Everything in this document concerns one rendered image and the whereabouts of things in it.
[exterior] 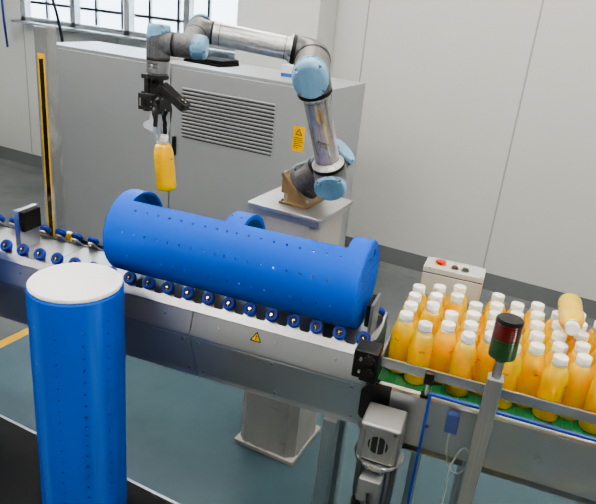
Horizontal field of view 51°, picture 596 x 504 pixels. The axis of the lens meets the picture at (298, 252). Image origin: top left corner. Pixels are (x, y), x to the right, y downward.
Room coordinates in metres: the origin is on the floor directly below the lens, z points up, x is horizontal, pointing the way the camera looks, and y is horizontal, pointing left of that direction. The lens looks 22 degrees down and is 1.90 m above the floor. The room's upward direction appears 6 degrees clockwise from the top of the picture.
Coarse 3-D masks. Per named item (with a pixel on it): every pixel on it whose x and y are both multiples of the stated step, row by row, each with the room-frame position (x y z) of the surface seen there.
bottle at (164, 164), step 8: (160, 144) 2.05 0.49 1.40; (168, 144) 2.06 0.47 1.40; (160, 152) 2.03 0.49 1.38; (168, 152) 2.04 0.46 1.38; (160, 160) 2.03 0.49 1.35; (168, 160) 2.04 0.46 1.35; (160, 168) 2.04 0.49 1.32; (168, 168) 2.04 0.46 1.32; (160, 176) 2.04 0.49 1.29; (168, 176) 2.04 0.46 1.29; (160, 184) 2.04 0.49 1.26; (168, 184) 2.04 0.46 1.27
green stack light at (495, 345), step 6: (492, 336) 1.30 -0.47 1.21; (492, 342) 1.29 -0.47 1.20; (498, 342) 1.28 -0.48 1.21; (492, 348) 1.29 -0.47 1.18; (498, 348) 1.28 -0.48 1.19; (504, 348) 1.27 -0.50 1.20; (510, 348) 1.27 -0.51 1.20; (516, 348) 1.28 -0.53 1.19; (492, 354) 1.29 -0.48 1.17; (498, 354) 1.27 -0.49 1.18; (504, 354) 1.27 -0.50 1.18; (510, 354) 1.27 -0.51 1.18; (516, 354) 1.29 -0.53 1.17; (498, 360) 1.27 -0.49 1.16; (504, 360) 1.27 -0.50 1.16; (510, 360) 1.27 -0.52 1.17
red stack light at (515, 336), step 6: (498, 324) 1.29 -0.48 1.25; (498, 330) 1.29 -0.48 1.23; (504, 330) 1.27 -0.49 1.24; (510, 330) 1.27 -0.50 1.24; (516, 330) 1.27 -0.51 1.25; (522, 330) 1.28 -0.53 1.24; (498, 336) 1.28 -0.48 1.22; (504, 336) 1.27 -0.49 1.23; (510, 336) 1.27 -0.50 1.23; (516, 336) 1.27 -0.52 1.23; (504, 342) 1.27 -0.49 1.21; (510, 342) 1.27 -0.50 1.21; (516, 342) 1.27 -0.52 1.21
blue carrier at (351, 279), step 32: (128, 192) 2.02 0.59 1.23; (128, 224) 1.90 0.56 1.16; (160, 224) 1.88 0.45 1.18; (192, 224) 1.87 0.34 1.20; (224, 224) 1.85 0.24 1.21; (256, 224) 2.00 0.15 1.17; (128, 256) 1.88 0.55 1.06; (160, 256) 1.84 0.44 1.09; (192, 256) 1.80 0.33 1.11; (256, 256) 1.75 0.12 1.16; (288, 256) 1.73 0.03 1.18; (320, 256) 1.72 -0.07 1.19; (352, 256) 1.71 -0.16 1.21; (224, 288) 1.78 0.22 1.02; (256, 288) 1.74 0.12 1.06; (288, 288) 1.70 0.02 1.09; (320, 288) 1.67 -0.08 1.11; (352, 288) 1.65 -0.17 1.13; (352, 320) 1.65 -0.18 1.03
